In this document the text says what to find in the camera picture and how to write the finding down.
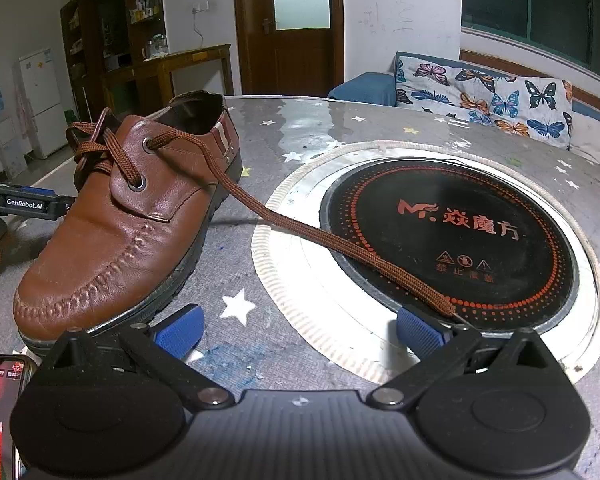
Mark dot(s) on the wooden door with frosted glass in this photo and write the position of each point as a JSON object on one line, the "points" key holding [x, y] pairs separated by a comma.
{"points": [[290, 60]]}

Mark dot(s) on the smartphone with lit screen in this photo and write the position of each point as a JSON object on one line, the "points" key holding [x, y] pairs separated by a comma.
{"points": [[0, 410]]}

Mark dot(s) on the glass jar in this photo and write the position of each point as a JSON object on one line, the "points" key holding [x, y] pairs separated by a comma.
{"points": [[157, 46]]}

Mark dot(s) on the wooden side desk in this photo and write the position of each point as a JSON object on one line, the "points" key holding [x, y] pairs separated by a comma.
{"points": [[195, 55]]}

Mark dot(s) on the brown leather shoe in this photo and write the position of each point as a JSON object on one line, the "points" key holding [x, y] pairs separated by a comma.
{"points": [[130, 240]]}

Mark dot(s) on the white water dispenser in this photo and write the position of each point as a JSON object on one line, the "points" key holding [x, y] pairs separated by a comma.
{"points": [[5, 140]]}

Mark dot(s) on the brown shoelace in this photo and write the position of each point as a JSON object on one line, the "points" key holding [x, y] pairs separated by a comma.
{"points": [[330, 240]]}

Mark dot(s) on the butterfly print pillow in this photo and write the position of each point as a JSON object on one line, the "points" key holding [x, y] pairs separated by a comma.
{"points": [[480, 90]]}

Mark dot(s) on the pink hanging cloth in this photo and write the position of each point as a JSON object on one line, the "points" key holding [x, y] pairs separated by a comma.
{"points": [[22, 100]]}

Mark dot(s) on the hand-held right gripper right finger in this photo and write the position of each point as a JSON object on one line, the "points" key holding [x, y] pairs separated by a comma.
{"points": [[420, 332]]}

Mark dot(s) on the grey star print table cover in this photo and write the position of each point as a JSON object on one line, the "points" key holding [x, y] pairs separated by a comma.
{"points": [[480, 125]]}

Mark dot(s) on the white refrigerator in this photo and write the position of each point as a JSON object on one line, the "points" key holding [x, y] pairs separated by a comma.
{"points": [[41, 105]]}

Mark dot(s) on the dark window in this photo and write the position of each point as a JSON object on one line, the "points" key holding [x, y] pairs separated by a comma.
{"points": [[530, 5]]}

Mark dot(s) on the black round induction cooktop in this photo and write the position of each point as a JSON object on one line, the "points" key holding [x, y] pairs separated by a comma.
{"points": [[455, 220]]}

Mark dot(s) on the dark wooden cabinet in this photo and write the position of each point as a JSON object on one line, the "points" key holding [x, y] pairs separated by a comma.
{"points": [[95, 35]]}

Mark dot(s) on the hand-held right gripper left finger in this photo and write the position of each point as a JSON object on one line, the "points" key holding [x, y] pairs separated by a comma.
{"points": [[180, 332]]}

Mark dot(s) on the blue sofa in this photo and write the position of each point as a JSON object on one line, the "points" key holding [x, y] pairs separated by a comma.
{"points": [[360, 87]]}

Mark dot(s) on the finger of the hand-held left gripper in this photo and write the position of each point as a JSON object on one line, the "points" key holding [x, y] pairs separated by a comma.
{"points": [[35, 190]]}

